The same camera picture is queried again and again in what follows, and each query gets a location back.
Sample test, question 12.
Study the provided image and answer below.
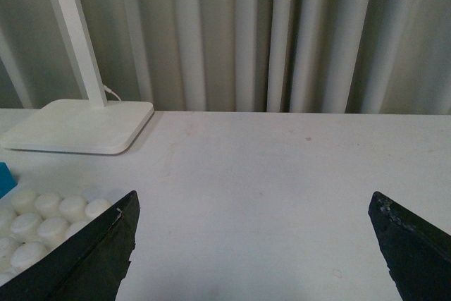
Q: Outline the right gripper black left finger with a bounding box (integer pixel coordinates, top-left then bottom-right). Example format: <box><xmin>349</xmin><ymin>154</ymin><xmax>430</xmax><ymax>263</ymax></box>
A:
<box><xmin>1</xmin><ymin>191</ymin><xmax>140</xmax><ymax>300</ymax></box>

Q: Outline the white desk lamp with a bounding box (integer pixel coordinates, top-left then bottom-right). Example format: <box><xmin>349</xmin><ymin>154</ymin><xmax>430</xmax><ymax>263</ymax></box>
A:
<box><xmin>1</xmin><ymin>0</ymin><xmax>154</xmax><ymax>155</ymax></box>

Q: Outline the white studded base plate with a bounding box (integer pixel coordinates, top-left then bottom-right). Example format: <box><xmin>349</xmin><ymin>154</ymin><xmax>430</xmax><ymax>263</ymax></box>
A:
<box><xmin>1</xmin><ymin>189</ymin><xmax>111</xmax><ymax>285</ymax></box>

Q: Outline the grey pleated curtain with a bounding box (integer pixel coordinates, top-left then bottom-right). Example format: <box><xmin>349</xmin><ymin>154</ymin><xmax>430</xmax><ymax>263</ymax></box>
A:
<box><xmin>0</xmin><ymin>0</ymin><xmax>451</xmax><ymax>116</ymax></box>

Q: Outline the white lamp cable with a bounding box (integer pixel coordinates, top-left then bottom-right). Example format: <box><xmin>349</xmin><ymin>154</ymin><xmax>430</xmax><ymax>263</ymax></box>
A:
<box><xmin>102</xmin><ymin>84</ymin><xmax>122</xmax><ymax>102</ymax></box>

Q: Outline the blue three-stud block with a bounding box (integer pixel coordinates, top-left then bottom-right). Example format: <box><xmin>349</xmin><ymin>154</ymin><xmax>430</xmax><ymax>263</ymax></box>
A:
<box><xmin>0</xmin><ymin>162</ymin><xmax>17</xmax><ymax>198</ymax></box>

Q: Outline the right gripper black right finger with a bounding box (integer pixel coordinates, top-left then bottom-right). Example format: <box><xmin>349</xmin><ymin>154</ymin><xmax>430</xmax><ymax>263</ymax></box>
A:
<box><xmin>368</xmin><ymin>191</ymin><xmax>450</xmax><ymax>300</ymax></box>

